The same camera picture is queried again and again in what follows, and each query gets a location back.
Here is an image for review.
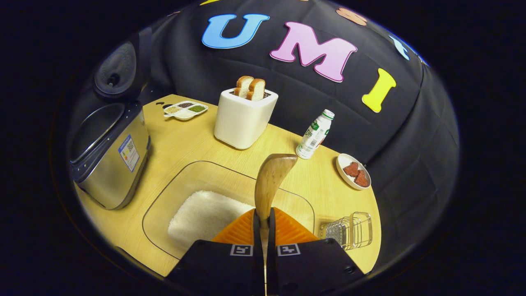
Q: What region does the white rice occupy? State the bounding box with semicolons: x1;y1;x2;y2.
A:
168;190;255;251

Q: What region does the dark rice cooker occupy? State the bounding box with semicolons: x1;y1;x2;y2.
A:
70;27;152;210

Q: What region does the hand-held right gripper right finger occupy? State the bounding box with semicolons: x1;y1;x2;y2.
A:
267;207;366;296

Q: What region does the bread slice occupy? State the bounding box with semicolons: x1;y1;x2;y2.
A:
247;79;266;101
234;76;254;98

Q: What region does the clear plastic container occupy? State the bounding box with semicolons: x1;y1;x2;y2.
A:
142;160;315;261

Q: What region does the black backdrop cloth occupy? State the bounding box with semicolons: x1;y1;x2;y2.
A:
140;0;459;264

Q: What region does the white round plate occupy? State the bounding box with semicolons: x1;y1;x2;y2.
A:
336;153;371;190

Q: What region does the white divided grain dish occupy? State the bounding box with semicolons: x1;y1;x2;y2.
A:
164;101;208;121

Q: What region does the wooden spoon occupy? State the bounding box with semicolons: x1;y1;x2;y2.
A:
254;153;299;264

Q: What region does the white green-label drink bottle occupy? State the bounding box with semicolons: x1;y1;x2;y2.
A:
295;109;335;160

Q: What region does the white toaster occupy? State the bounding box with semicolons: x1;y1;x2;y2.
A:
214;88;279;150

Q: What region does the clear wire chopstick holder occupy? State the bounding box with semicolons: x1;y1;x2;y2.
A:
318;212;373;250

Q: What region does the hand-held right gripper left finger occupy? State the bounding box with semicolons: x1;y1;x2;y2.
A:
164;208;265;296

